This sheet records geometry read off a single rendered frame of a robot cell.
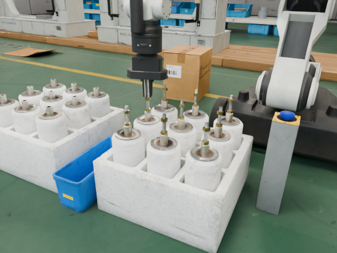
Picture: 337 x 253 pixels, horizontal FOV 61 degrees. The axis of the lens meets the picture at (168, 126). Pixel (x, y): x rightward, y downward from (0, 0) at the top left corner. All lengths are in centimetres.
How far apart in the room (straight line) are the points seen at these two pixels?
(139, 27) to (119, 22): 282
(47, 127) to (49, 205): 25
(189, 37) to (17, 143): 221
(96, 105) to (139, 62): 36
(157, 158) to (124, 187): 14
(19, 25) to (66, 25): 88
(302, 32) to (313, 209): 61
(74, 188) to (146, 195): 22
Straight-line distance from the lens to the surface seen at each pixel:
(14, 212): 104
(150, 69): 84
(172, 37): 306
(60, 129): 101
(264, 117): 122
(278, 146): 87
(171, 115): 99
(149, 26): 81
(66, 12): 403
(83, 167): 104
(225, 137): 83
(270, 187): 94
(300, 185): 116
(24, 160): 111
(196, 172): 73
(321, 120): 122
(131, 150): 81
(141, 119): 93
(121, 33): 341
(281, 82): 105
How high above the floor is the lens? 63
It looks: 25 degrees down
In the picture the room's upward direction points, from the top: 1 degrees clockwise
